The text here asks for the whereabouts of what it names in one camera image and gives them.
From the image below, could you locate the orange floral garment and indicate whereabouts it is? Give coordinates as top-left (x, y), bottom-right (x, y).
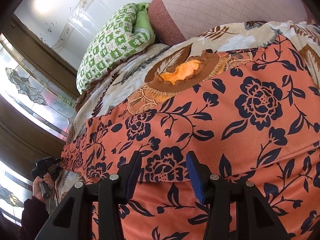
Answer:
top-left (62, 35), bottom-right (319, 239)

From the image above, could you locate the dark left sleeve forearm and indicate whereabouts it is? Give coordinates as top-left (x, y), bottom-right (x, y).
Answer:
top-left (18, 197), bottom-right (49, 240)

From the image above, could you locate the left hand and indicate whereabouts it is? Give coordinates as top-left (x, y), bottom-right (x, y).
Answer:
top-left (32, 172), bottom-right (55, 204)

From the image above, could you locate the stained glass window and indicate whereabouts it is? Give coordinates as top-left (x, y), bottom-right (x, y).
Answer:
top-left (1, 35), bottom-right (75, 225)

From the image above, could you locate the brown orange knit garment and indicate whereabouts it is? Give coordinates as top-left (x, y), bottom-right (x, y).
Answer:
top-left (127, 49), bottom-right (253, 115)

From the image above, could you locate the green white patterned pillow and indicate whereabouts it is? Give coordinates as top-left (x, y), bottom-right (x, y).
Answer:
top-left (76, 3), bottom-right (155, 93)

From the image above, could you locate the beige leaf-print blanket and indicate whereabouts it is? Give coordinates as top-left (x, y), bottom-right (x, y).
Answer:
top-left (53, 19), bottom-right (320, 205)

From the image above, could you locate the pink quilted bolster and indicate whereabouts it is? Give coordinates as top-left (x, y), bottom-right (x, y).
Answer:
top-left (148, 0), bottom-right (312, 45)

